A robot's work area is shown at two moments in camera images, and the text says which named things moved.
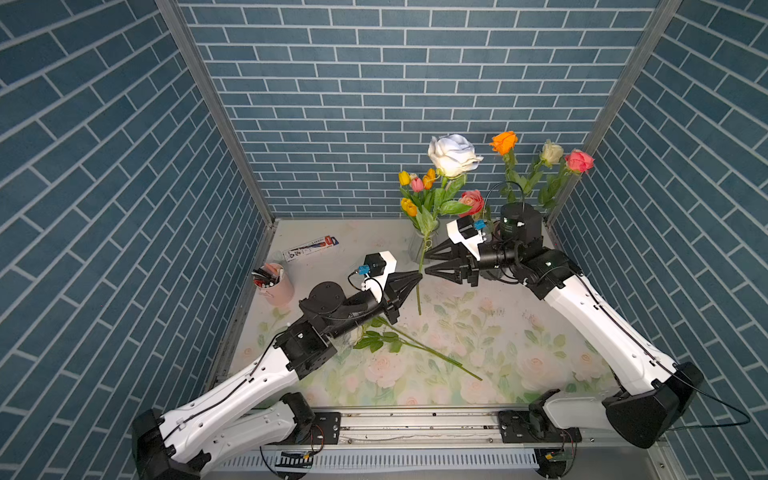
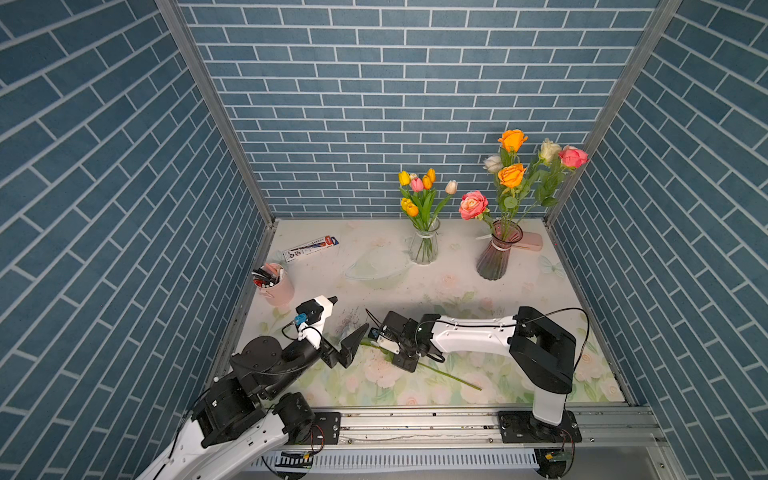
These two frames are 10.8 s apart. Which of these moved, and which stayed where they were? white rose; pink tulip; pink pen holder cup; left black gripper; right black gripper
Moved: right black gripper; left black gripper; white rose
Stayed: pink pen holder cup; pink tulip
